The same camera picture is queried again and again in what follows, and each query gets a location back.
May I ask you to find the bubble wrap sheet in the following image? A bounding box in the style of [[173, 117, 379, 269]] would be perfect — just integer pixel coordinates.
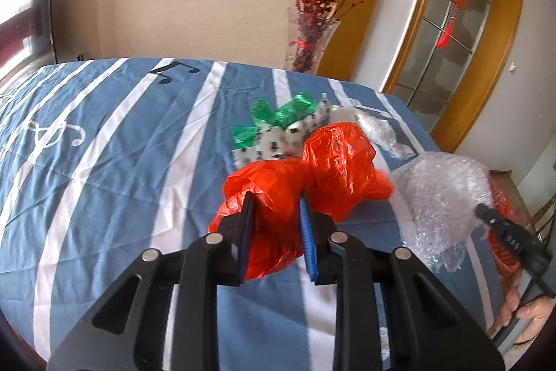
[[390, 152, 494, 273]]

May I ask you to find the red plastic bag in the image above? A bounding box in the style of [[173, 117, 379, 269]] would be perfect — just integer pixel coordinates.
[[208, 122, 393, 280]]

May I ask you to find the clear plastic bag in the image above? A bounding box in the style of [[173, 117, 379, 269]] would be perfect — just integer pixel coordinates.
[[330, 105, 416, 160]]

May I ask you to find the white black patterned bag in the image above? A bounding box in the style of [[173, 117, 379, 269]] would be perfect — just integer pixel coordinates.
[[232, 93, 331, 169]]

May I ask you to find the green plastic bag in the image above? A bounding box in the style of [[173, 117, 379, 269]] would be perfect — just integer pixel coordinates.
[[231, 92, 319, 149]]

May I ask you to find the red lined trash basket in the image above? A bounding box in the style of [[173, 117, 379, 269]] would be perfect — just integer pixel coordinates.
[[487, 175, 523, 278]]

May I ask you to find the person's right hand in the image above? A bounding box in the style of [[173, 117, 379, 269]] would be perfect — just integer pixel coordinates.
[[493, 271, 555, 345]]

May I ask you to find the wooden stair railing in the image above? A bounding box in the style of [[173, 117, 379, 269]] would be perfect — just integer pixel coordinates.
[[525, 195, 555, 241]]

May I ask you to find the blue white striped tablecloth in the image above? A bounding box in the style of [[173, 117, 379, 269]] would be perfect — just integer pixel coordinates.
[[1, 58, 502, 370]]

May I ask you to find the wooden glass sliding door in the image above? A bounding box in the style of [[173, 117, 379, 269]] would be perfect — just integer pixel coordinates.
[[384, 0, 523, 153]]

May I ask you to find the red hanging knot ornament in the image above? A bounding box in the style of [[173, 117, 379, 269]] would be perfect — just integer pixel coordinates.
[[436, 0, 467, 49]]

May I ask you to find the glass vase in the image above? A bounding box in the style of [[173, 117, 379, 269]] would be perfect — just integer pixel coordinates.
[[285, 8, 340, 74]]

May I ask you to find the black television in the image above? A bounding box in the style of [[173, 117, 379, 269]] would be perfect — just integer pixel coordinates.
[[1, 0, 57, 83]]

